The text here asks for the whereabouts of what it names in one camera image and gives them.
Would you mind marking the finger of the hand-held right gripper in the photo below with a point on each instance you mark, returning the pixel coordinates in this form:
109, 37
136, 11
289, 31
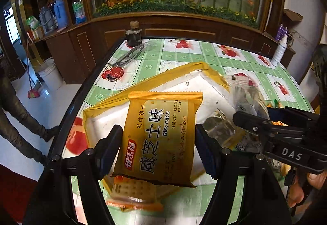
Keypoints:
251, 124
299, 115

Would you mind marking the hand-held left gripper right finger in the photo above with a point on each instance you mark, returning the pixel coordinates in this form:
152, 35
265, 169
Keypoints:
204, 149

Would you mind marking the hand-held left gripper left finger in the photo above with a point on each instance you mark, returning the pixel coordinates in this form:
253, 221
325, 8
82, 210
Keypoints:
113, 143

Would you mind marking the clear foil packet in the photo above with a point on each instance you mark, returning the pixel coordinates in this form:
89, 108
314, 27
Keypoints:
219, 128
245, 97

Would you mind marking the yellow biscuit packet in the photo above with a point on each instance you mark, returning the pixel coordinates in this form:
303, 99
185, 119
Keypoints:
158, 138

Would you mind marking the yellow cardboard box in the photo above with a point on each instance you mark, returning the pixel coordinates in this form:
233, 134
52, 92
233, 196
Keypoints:
178, 92

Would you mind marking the person's right hand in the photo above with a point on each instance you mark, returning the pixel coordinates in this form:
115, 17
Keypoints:
297, 195

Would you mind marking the orange-rimmed cracker packet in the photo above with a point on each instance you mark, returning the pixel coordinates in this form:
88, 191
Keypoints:
132, 194

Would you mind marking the white spray bottle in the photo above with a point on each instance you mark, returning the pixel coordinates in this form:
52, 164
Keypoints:
279, 50

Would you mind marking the metal tongs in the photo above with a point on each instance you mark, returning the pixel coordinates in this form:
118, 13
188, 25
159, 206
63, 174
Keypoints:
127, 56

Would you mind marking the white plastic bucket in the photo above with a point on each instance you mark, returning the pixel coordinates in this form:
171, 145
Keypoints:
51, 73

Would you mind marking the green fruit-print tablecloth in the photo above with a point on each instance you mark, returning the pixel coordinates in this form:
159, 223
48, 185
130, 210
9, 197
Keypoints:
178, 59

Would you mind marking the red broom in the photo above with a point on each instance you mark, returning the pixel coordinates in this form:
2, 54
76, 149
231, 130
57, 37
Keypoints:
32, 93

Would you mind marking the wooden display cabinet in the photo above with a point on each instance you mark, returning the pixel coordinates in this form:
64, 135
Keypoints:
102, 36

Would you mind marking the dark glass jar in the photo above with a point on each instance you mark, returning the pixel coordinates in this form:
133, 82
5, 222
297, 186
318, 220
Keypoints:
133, 34

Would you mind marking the red and white carton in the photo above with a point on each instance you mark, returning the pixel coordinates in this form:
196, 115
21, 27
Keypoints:
35, 34

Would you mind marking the grey thermos flask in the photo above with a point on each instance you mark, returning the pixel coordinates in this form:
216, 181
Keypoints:
46, 20

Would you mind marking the blue thermos flask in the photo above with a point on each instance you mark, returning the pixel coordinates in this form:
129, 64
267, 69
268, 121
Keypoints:
61, 12

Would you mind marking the green and white packet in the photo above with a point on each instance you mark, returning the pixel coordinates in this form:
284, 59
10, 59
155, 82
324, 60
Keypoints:
32, 22

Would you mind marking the lattice window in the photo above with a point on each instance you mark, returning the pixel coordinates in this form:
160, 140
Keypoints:
10, 24

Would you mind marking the gold-framed wooden doorway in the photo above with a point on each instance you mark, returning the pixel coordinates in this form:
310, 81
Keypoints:
21, 0

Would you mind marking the small wall shelf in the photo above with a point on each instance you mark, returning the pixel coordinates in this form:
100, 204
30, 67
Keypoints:
292, 14

